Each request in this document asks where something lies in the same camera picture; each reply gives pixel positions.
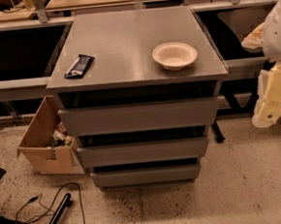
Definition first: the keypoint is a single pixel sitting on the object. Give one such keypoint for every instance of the white paper bowl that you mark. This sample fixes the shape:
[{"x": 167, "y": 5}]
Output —
[{"x": 174, "y": 56}]

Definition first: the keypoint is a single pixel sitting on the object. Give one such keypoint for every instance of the grey top drawer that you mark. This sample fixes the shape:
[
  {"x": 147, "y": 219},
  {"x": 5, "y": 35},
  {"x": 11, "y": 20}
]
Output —
[{"x": 136, "y": 118}]

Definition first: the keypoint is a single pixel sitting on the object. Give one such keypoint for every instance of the grey drawer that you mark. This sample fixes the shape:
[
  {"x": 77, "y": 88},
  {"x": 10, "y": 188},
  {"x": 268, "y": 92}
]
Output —
[
  {"x": 151, "y": 175},
  {"x": 136, "y": 118},
  {"x": 113, "y": 155}
]

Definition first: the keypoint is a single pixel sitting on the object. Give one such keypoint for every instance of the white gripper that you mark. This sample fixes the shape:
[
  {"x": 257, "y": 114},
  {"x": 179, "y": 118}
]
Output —
[{"x": 277, "y": 36}]

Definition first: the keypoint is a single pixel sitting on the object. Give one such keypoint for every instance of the grey middle drawer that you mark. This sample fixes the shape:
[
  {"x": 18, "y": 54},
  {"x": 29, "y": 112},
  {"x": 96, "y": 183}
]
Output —
[{"x": 113, "y": 155}]

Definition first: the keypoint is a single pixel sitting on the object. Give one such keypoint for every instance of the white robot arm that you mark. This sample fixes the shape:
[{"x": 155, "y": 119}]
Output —
[{"x": 268, "y": 37}]

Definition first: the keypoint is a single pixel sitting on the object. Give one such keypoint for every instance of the grey drawer cabinet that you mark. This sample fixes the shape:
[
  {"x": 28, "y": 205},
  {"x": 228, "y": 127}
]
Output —
[{"x": 125, "y": 73}]

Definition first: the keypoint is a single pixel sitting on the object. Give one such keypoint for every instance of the dark blue snack bar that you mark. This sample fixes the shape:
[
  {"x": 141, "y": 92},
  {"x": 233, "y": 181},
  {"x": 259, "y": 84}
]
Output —
[{"x": 79, "y": 68}]

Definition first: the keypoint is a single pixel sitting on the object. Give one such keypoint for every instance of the grey bottom drawer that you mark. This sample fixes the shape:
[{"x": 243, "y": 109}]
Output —
[{"x": 151, "y": 175}]

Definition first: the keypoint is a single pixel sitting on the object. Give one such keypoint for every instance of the cardboard box with trash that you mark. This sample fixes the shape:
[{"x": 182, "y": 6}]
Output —
[{"x": 38, "y": 144}]

